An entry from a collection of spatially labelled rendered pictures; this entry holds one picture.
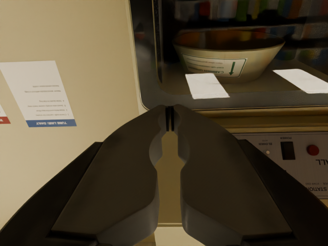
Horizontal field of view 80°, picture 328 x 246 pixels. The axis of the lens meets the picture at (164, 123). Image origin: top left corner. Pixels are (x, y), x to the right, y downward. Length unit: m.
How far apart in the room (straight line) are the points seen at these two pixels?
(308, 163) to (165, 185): 0.19
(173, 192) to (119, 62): 0.55
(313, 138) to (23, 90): 0.89
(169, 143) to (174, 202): 0.08
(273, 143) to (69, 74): 0.69
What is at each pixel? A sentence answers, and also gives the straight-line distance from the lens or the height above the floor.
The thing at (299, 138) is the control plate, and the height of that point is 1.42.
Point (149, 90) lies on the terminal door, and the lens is 0.26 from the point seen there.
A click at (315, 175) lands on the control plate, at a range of 0.33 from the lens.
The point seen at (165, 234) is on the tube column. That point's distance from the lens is 0.55.
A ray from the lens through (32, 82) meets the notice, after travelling 0.89.
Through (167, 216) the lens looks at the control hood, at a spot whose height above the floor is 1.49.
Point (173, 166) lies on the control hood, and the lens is 0.27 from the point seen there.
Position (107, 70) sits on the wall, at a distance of 0.75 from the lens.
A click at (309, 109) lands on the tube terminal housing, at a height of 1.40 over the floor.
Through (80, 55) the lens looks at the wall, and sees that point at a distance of 0.77.
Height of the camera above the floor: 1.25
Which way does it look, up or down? 32 degrees up
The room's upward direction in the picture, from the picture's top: 177 degrees clockwise
